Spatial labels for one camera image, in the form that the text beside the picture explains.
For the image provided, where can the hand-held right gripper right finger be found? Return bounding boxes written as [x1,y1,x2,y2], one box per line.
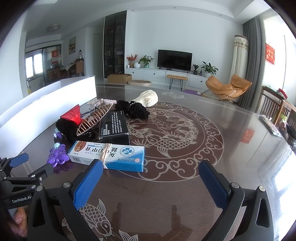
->
[198,160,281,241]

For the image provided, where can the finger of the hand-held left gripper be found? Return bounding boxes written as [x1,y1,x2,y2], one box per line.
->
[3,163,54,186]
[0,152,30,177]

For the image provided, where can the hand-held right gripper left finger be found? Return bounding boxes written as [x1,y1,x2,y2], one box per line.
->
[26,159,104,241]

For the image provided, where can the white storage box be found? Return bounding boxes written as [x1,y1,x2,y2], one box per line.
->
[0,75,97,173]

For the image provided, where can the red snack packet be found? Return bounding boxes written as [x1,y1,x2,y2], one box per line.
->
[60,104,81,124]

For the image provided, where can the rhinestone bow hair clip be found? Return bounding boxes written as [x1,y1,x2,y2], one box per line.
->
[87,98,117,109]

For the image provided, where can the white knitted hat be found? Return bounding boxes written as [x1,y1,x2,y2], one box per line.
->
[131,90,159,107]

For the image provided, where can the person's left hand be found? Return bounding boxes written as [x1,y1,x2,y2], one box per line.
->
[13,206,29,234]

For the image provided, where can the purple octopus toy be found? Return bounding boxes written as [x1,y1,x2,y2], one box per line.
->
[47,144,70,167]

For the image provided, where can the black velvet scrunchie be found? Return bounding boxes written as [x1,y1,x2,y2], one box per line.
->
[55,118,94,143]

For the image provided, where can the black cardboard box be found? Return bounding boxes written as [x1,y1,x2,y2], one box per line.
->
[99,110,130,145]

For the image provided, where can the gold hair claw clip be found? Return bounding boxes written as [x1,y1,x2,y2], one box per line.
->
[76,103,114,136]

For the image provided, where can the black pearl scrunchie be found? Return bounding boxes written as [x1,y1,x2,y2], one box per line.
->
[115,100,151,120]

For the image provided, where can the orange lounge chair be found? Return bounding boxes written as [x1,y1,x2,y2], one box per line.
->
[201,74,253,102]

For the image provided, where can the wooden slatted chair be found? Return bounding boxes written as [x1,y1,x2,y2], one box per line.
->
[260,86,296,130]

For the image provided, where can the wooden dining chair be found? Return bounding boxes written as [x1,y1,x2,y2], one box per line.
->
[75,58,85,77]

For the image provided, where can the beige oval cat scratcher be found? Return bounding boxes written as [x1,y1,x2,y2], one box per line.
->
[128,79,152,87]

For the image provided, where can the wooden bench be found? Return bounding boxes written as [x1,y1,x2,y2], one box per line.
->
[166,75,188,90]

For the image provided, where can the leafy potted plant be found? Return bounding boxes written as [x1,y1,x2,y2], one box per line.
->
[201,61,219,77]

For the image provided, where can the white television cabinet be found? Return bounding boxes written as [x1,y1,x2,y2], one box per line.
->
[125,68,210,90]

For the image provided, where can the grey curtain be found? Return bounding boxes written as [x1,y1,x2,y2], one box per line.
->
[238,17,265,109]

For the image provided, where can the covered standing air conditioner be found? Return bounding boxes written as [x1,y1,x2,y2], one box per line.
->
[230,35,250,85]

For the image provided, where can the red flower vase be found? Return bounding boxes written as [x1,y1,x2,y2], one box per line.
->
[127,54,138,68]

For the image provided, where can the black television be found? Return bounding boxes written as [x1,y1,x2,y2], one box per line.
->
[158,49,193,71]

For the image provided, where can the green potted plant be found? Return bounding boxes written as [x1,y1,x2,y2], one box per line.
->
[139,55,154,68]

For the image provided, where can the dark glass display cabinet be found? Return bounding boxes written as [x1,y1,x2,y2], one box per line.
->
[103,10,127,79]

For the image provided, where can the red window decoration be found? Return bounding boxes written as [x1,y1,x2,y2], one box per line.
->
[265,43,275,65]

